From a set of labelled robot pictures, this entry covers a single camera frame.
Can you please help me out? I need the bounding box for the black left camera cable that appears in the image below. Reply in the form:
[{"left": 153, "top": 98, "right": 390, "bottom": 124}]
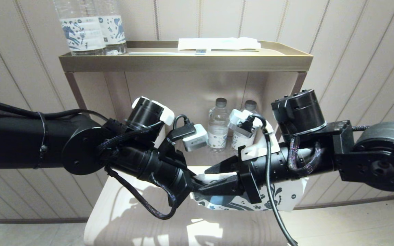
[{"left": 173, "top": 114, "right": 193, "bottom": 131}]

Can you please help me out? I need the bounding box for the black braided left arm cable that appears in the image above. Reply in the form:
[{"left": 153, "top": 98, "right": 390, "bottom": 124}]
[{"left": 106, "top": 165, "right": 178, "bottom": 220}]

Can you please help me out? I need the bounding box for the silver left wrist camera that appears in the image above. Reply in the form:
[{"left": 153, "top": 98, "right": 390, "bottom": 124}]
[{"left": 182, "top": 123, "right": 209, "bottom": 152}]

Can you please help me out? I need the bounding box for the black right camera cable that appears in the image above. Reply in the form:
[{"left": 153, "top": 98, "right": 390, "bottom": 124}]
[{"left": 251, "top": 114, "right": 394, "bottom": 246}]

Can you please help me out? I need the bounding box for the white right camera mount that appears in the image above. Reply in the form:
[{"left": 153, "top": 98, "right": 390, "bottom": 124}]
[{"left": 229, "top": 109, "right": 281, "bottom": 160}]

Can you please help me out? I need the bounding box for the white ribbed ceramic mug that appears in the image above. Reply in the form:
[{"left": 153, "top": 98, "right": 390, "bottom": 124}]
[{"left": 156, "top": 125, "right": 166, "bottom": 148}]

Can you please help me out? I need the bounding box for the small clear water bottle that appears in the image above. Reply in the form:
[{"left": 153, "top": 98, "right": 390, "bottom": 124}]
[
  {"left": 232, "top": 100, "right": 261, "bottom": 151},
  {"left": 208, "top": 98, "right": 231, "bottom": 151}
]

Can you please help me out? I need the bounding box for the black camera cable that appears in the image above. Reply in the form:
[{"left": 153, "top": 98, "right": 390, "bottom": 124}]
[
  {"left": 173, "top": 114, "right": 193, "bottom": 131},
  {"left": 251, "top": 114, "right": 394, "bottom": 246}
]

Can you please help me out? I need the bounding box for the white blue horse pouch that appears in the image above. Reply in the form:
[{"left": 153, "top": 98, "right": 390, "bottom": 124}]
[{"left": 190, "top": 173, "right": 309, "bottom": 212}]

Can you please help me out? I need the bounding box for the white blue toothpaste packet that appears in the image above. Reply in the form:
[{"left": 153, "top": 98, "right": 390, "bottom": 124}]
[{"left": 178, "top": 37, "right": 261, "bottom": 52}]

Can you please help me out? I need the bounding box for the beige wooden shelf cabinet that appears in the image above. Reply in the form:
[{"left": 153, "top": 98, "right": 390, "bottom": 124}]
[{"left": 64, "top": 71, "right": 307, "bottom": 171}]

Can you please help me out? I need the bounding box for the pale blue toothbrush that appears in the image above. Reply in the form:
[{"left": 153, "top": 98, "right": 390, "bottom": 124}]
[{"left": 129, "top": 49, "right": 207, "bottom": 56}]

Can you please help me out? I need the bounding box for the large clear water bottle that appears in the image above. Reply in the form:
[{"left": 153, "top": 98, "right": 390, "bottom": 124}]
[
  {"left": 53, "top": 0, "right": 107, "bottom": 56},
  {"left": 96, "top": 0, "right": 128, "bottom": 56}
]

